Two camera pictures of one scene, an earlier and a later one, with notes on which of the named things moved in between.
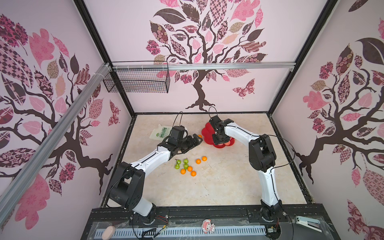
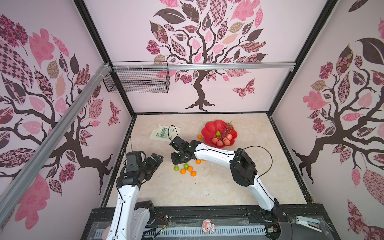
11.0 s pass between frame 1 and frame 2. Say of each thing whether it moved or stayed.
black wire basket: stayed
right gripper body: moved
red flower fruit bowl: stayed
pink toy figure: stayed
